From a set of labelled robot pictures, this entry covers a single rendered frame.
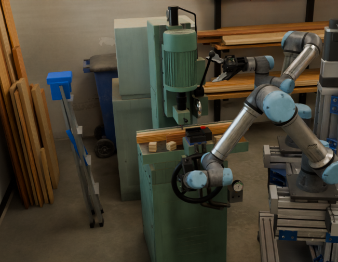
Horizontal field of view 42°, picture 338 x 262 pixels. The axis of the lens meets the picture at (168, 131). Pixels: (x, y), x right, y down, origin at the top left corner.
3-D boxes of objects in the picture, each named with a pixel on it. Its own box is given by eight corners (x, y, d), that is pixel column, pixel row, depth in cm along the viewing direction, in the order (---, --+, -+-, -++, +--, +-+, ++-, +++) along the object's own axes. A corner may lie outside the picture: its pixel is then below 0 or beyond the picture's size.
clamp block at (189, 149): (188, 162, 228) (187, 146, 225) (181, 152, 240) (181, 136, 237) (215, 158, 231) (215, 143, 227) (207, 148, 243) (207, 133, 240)
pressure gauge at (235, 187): (232, 195, 246) (233, 182, 242) (230, 192, 249) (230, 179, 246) (243, 194, 247) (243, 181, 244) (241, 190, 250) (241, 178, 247)
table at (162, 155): (145, 173, 225) (144, 162, 223) (136, 149, 253) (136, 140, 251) (255, 158, 236) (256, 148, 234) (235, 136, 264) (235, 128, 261)
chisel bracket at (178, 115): (178, 127, 243) (177, 113, 240) (172, 119, 255) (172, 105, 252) (191, 126, 244) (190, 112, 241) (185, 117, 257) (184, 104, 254)
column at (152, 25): (158, 143, 269) (151, 25, 242) (151, 130, 289) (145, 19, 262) (193, 139, 273) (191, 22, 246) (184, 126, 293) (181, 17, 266)
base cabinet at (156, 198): (157, 287, 266) (150, 185, 239) (142, 232, 319) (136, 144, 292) (227, 274, 274) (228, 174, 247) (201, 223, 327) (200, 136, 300)
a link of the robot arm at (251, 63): (248, 62, 236) (252, 74, 233) (241, 62, 235) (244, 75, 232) (253, 53, 229) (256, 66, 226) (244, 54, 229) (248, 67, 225)
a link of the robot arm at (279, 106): (337, 159, 202) (270, 78, 181) (355, 174, 188) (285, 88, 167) (317, 177, 203) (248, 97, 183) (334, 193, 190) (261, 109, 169)
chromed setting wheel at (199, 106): (197, 121, 257) (197, 102, 252) (192, 115, 268) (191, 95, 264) (202, 121, 258) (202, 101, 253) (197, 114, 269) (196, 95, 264)
